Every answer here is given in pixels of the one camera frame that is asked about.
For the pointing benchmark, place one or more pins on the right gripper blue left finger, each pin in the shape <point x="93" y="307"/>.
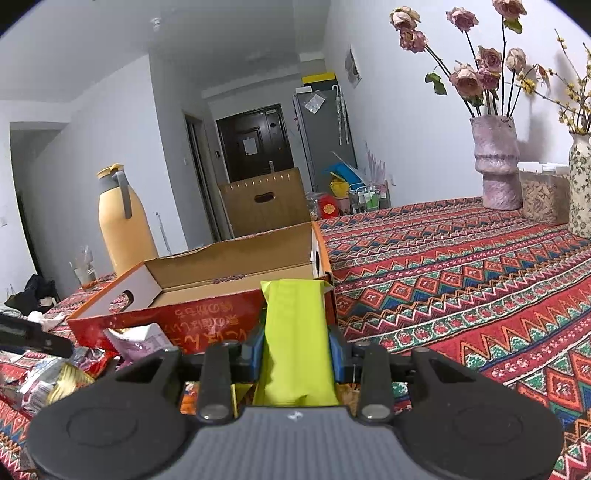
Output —
<point x="251" y="354"/>

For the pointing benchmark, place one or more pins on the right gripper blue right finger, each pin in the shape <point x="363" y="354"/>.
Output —
<point x="341" y="354"/>

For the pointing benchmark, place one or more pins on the lime green snack packet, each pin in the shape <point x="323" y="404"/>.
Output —
<point x="297" y="364"/>

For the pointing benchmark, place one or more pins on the black folding chair with clothes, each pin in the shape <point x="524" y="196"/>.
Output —
<point x="38" y="295"/>

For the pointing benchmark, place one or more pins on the silver gold snack packet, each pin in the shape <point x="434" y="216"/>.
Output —
<point x="51" y="381"/>

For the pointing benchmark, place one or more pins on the red orange cardboard snack box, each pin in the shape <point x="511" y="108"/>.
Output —
<point x="203" y="296"/>

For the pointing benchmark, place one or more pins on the glass cup with straw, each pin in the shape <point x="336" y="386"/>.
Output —
<point x="83" y="268"/>

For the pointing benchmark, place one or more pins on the pink white snack packet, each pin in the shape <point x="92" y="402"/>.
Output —
<point x="134" y="343"/>

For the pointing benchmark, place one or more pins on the red gift bag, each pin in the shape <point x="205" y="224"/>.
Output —
<point x="329" y="206"/>

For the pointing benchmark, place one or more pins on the patterned red tablecloth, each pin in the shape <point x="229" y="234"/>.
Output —
<point x="470" y="334"/>

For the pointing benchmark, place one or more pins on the dark entrance door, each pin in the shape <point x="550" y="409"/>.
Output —
<point x="255" y="143"/>

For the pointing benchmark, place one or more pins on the grey refrigerator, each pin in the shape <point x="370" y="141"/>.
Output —
<point x="325" y="140"/>

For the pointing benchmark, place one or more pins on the woven tissue box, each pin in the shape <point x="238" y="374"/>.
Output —
<point x="545" y="193"/>

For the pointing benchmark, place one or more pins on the pink textured ceramic vase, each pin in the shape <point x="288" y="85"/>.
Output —
<point x="497" y="155"/>

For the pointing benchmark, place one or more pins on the yellow box atop refrigerator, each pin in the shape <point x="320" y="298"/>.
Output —
<point x="323" y="78"/>

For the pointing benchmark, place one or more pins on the floral white vase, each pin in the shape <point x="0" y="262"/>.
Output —
<point x="580" y="186"/>

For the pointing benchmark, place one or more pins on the yellow dried flower branches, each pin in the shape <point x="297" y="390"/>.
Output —
<point x="567" y="87"/>

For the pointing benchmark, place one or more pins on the wire rack with bottles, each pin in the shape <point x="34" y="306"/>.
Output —
<point x="369" y="198"/>

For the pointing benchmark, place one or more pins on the yellow thermos jug grey handle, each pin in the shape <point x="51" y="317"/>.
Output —
<point x="123" y="222"/>

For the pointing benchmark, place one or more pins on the wall electrical panel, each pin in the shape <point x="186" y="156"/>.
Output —
<point x="352" y="69"/>

